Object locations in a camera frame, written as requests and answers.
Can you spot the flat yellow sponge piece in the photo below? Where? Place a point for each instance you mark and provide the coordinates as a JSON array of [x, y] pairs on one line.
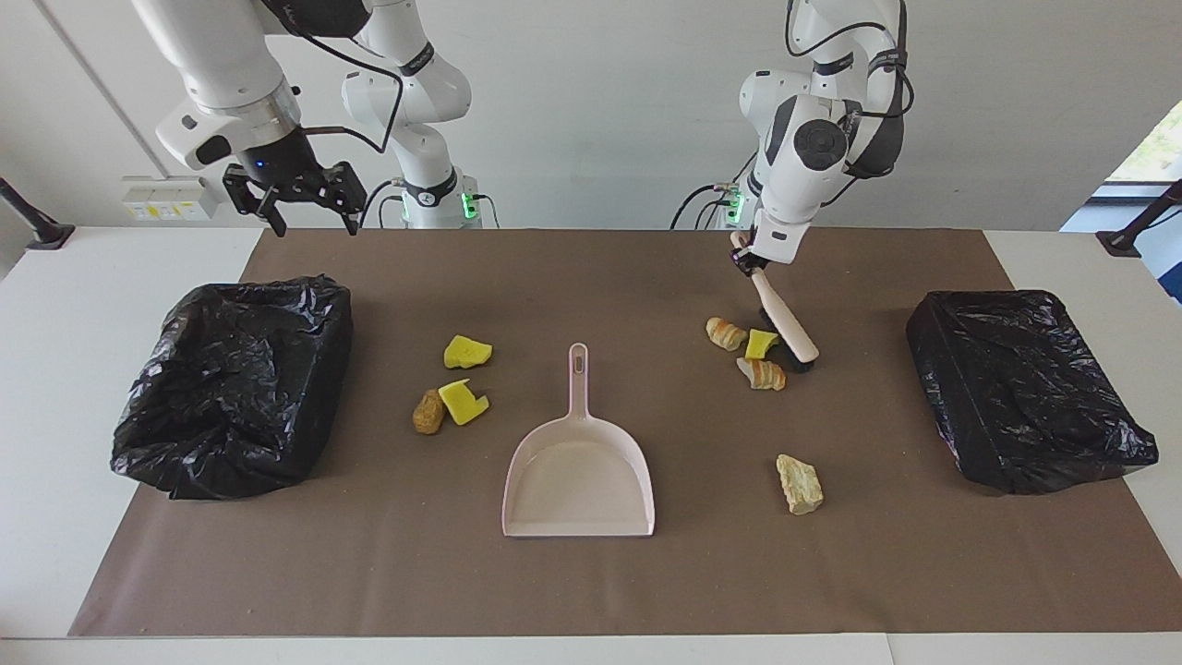
[[466, 352]]

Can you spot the pale green rock-like chunk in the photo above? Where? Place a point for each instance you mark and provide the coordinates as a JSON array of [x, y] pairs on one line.
[[799, 485]]

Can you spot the loosely bagged black trash bin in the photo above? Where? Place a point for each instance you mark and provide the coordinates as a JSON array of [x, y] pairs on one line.
[[231, 397]]

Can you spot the brown paper table mat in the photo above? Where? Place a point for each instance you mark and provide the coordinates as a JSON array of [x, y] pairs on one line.
[[591, 582]]

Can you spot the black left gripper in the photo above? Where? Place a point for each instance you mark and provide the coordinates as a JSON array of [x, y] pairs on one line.
[[753, 262]]

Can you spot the beige hand brush black bristles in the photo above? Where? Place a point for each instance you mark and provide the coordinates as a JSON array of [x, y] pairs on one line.
[[785, 319]]

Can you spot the small yellow sponge piece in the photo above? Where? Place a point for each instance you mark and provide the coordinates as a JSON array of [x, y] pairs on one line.
[[760, 344]]

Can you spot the white wall power outlet box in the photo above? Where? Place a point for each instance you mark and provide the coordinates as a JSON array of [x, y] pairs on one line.
[[166, 199]]

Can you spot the yellow sponge piece green edge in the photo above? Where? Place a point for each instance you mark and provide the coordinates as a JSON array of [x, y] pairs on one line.
[[460, 402]]

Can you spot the tightly bagged black trash bin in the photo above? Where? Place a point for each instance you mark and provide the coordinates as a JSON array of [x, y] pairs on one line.
[[1016, 397]]

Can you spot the brown lumpy nugget piece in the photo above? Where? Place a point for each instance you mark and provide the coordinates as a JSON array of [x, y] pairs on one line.
[[428, 413]]

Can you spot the beige plastic dustpan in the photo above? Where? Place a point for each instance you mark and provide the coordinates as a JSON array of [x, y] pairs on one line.
[[577, 480]]

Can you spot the window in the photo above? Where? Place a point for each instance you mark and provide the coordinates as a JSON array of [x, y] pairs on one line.
[[1159, 152]]

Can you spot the black camera stand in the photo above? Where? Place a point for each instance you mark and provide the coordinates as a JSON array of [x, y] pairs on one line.
[[1122, 242], [46, 235]]

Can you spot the orange striped toy croissant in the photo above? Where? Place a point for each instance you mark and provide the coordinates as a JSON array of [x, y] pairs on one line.
[[726, 333], [762, 374]]

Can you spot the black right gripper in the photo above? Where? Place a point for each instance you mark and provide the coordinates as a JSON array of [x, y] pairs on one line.
[[277, 162]]

